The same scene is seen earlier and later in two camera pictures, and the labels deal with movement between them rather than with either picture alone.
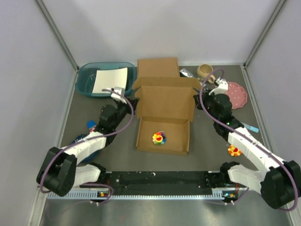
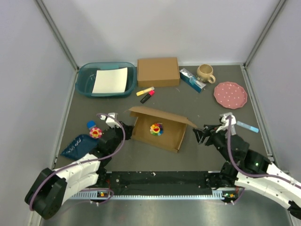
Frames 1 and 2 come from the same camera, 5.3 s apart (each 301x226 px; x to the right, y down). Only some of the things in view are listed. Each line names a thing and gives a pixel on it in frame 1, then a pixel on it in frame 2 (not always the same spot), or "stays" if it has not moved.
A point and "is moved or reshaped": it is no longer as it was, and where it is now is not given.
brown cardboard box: x=165 y=102 is moved or reshaped
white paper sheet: x=109 y=78 stays
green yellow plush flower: x=159 y=138 to x=156 y=129
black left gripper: x=134 y=102 to x=128 y=131
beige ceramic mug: x=203 y=70 stays
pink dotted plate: x=237 y=95 stays
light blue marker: x=252 y=128 stays
